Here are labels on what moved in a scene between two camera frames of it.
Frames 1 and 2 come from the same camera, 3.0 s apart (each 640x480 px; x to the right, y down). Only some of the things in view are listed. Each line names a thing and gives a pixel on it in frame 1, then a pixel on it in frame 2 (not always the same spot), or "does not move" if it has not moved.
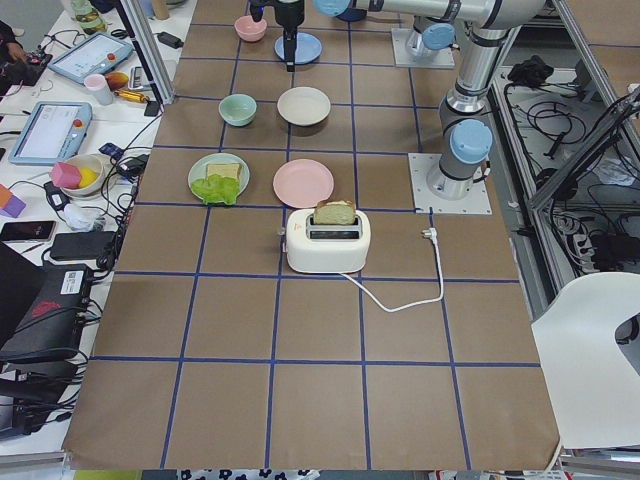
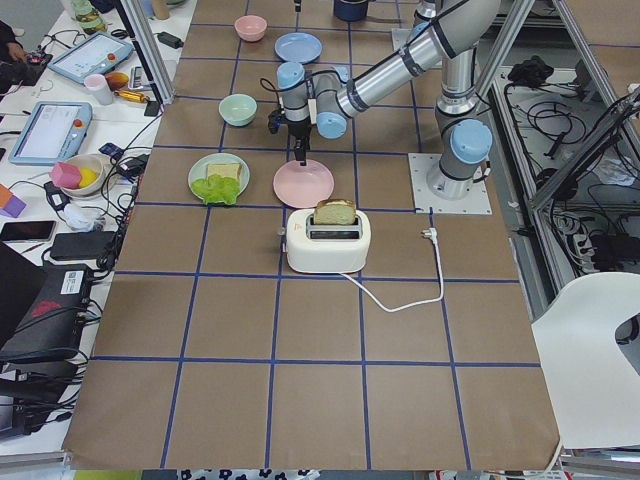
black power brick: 82,245 does not move
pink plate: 303,183 does not move
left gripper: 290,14 -> 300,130
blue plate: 308,48 does not move
